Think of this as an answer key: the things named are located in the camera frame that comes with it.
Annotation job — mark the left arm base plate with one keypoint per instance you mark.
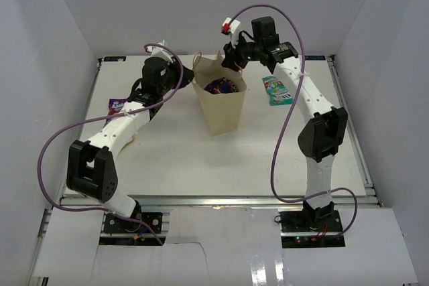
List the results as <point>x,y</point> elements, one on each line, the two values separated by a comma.
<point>115,225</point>

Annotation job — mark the left blue table label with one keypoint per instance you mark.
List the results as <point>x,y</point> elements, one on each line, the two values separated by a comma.
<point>114,58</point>

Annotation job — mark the aluminium frame rail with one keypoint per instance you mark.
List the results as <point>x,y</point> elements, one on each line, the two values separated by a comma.
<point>220,201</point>

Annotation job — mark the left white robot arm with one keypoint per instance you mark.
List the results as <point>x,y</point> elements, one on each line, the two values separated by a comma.
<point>91,163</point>

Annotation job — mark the blue table label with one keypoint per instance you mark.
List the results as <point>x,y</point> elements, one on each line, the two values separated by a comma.
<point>114,58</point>
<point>315,58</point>

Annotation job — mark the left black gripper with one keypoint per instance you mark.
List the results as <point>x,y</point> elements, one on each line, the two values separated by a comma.
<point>188,75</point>

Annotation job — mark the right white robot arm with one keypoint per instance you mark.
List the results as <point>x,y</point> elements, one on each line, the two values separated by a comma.
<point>324,124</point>

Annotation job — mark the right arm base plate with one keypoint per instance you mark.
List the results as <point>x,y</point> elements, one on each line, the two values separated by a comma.
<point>297,221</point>

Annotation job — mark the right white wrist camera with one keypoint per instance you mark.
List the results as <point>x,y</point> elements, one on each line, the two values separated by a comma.
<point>232,28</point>

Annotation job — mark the dark blue snack bag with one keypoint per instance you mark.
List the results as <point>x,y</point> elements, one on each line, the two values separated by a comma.
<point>221,86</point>

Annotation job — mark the teal candy bag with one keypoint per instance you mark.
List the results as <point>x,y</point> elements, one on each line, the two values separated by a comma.
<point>278,93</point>

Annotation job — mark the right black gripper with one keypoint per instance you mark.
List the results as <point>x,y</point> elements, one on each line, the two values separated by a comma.
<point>233,60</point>

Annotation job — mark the purple pink gummy bag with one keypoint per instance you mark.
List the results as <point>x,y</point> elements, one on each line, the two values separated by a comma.
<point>115,105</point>

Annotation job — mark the right blue table label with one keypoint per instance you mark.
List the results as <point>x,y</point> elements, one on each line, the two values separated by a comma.
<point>315,58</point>

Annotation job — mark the beige paper bag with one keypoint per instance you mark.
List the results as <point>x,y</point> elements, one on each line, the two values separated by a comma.
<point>221,111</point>

